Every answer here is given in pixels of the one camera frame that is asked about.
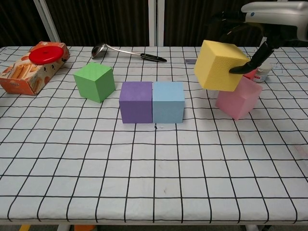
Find yellow foam cube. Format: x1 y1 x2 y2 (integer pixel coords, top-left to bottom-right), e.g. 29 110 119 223
193 39 251 92

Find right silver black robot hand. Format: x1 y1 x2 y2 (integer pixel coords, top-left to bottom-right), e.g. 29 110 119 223
206 1 308 75

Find green foam cube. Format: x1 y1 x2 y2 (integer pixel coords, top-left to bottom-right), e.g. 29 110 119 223
73 62 116 104

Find orange snack box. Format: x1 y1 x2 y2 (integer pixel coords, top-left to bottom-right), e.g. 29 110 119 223
0 41 71 96

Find steel ladle black handle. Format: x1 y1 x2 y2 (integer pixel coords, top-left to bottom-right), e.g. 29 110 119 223
91 42 167 63

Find light blue foam cube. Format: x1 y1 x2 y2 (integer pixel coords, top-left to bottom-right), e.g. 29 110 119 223
152 81 185 124

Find pink foam cube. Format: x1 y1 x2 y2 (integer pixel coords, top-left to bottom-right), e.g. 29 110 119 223
215 77 263 121

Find small white jar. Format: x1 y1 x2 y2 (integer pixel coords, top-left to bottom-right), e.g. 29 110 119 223
255 60 272 83

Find dark pleated curtain panel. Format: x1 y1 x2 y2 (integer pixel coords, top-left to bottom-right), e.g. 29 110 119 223
0 0 51 48
163 0 275 47
45 0 150 47

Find white slanted frame post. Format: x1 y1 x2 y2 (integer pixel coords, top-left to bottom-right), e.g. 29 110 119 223
259 0 288 47
33 0 61 45

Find white table frame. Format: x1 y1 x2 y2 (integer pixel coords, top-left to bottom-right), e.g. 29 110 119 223
57 224 271 231

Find purple foam cube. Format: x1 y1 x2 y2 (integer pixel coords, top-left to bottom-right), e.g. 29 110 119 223
119 81 154 124

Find white black grid tablecloth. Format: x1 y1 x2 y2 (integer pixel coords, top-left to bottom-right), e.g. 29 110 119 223
0 45 308 222

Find red foam cube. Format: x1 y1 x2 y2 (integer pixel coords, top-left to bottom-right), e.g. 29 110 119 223
243 68 259 81

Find red round plastic lid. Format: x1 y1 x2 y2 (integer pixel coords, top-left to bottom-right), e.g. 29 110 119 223
28 46 65 65

